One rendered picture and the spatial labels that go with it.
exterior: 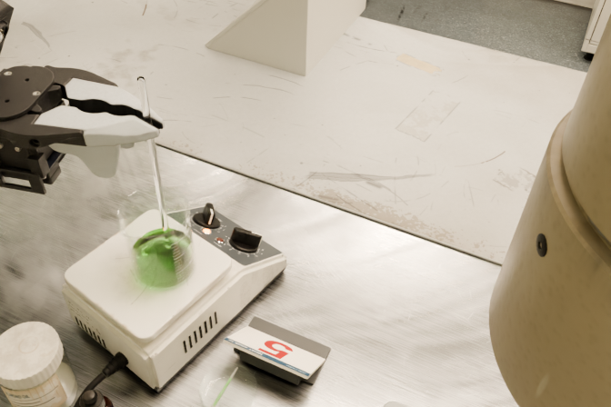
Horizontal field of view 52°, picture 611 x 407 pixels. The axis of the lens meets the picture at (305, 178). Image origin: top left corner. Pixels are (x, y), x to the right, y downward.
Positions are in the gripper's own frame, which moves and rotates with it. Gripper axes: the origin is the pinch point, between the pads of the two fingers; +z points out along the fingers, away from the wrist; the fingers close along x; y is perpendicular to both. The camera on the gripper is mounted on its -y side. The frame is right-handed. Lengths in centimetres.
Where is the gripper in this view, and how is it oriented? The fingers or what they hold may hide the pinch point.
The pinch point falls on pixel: (144, 118)
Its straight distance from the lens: 51.1
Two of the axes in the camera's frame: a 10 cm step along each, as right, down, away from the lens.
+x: -2.0, 6.7, -7.1
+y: -0.3, 7.3, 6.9
